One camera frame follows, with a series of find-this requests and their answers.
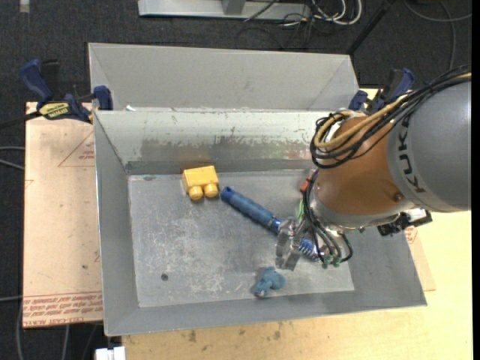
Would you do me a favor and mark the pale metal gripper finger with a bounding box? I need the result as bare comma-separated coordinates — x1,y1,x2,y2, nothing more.
285,227,304,272
275,218,293,269

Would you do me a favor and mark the blue toy animal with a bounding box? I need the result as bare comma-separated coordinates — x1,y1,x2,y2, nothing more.
250,266,287,299

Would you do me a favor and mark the blue brush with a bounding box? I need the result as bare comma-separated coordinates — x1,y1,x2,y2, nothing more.
220,186,320,263

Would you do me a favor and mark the grey metal bin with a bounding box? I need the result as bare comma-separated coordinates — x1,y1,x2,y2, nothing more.
88,42,428,337

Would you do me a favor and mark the yellow toy building block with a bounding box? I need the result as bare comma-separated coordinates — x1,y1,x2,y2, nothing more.
181,165,221,201

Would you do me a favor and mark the brown cardboard board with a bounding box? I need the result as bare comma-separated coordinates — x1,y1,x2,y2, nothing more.
22,101,437,329

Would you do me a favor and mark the black cylinder on white bracket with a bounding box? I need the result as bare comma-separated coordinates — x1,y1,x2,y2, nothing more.
376,208,433,238

